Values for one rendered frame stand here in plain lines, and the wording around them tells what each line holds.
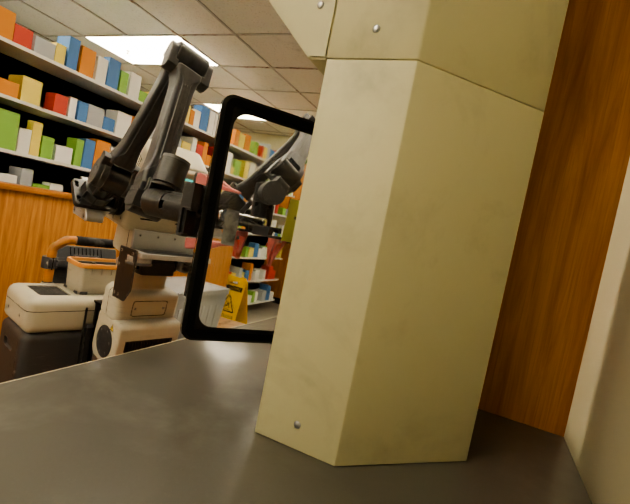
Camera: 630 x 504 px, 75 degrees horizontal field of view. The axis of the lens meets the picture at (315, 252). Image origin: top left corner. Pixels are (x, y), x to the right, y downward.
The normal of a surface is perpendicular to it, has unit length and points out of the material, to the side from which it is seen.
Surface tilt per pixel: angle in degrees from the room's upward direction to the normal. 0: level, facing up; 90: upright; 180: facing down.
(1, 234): 90
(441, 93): 90
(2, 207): 90
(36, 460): 0
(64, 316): 90
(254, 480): 0
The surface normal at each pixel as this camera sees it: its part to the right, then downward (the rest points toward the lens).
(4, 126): 0.90, 0.20
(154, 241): 0.76, 0.18
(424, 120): 0.36, 0.12
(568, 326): -0.39, -0.03
